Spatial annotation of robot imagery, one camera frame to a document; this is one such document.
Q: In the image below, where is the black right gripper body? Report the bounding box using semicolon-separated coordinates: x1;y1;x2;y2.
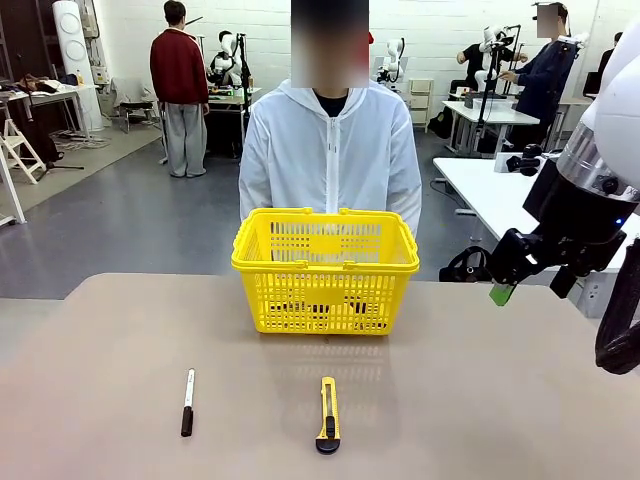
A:
522;159;629;276

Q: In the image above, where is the person's right forearm white sleeve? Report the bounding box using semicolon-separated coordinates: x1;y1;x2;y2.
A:
238;169;275;224

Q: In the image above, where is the person's left forearm white sleeve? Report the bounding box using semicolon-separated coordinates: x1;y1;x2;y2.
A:
384;169;424;236

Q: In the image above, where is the person in navy jacket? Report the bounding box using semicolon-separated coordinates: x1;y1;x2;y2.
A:
499;2;579;151

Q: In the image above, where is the person in black clothes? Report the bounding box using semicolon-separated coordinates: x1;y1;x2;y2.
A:
597;32;624;96

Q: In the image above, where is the yellow plastic shopping basket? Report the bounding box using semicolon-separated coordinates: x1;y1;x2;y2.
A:
230;207;421;337

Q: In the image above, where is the person in white jacket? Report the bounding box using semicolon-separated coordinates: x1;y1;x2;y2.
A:
238;0;424;236

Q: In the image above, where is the person in red jacket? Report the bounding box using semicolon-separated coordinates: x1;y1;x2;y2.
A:
149;0;211;179

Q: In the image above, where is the black backpack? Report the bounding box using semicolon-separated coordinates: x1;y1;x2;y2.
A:
438;244;497;284

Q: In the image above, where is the large white table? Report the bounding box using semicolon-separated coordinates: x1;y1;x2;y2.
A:
432;157;640;319

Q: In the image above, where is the white work table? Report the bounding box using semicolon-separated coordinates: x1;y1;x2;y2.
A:
442;98;541;157

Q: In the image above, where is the black tripod stand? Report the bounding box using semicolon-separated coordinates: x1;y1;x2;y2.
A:
474;34;506;151

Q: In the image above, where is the black bag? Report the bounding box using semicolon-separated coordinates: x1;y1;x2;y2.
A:
427;107;454;140

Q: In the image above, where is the white drawer cabinet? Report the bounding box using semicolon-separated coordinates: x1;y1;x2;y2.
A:
407;78;434;134

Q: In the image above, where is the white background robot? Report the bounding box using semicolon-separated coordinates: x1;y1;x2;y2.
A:
457;24;526;96

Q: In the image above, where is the yellow utility knife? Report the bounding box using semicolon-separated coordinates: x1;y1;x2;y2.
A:
315;376;341;455

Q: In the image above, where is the dark cluttered work table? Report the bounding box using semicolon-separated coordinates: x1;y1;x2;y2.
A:
207;84;264;159

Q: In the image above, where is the black stand pole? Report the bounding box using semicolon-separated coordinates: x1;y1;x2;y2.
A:
234;32;251;119

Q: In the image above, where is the white robot black shirt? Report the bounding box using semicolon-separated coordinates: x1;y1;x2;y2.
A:
207;30;244;86

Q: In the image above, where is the white marker black cap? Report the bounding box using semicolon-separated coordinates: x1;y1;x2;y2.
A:
180;368;197;438

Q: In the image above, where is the white tower air conditioner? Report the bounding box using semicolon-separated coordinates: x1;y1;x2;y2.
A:
52;0;105;132

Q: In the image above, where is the cluttered white table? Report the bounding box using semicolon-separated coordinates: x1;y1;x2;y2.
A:
0;82;99;144

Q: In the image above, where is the white step ladder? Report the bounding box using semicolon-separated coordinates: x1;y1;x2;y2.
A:
0;118;47;185

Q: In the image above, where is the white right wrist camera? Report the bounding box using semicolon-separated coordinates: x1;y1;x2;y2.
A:
493;143;545;177

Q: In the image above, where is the black cable sleeve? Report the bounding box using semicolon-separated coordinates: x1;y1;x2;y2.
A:
594;234;640;376

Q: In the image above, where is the metal frame chair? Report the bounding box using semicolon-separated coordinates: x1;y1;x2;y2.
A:
118;87;166;134

